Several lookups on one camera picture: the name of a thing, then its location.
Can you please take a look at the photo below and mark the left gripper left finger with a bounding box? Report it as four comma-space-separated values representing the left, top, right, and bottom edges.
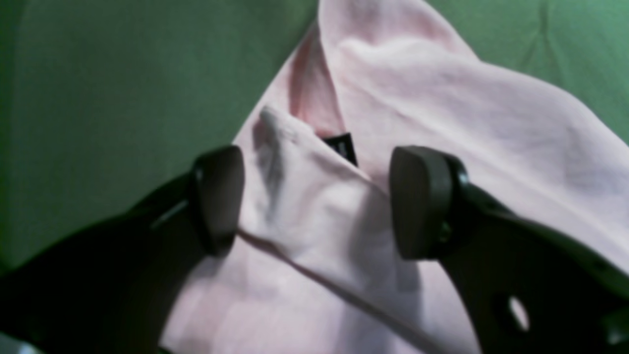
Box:
0, 146, 245, 354

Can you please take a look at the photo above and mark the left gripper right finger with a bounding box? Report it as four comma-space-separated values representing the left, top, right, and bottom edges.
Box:
389, 146, 628, 354

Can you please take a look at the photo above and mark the pink t-shirt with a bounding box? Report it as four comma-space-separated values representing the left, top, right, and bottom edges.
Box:
160, 0, 628, 354

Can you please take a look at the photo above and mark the green table cloth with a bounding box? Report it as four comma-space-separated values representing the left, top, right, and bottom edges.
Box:
1, 0, 628, 271

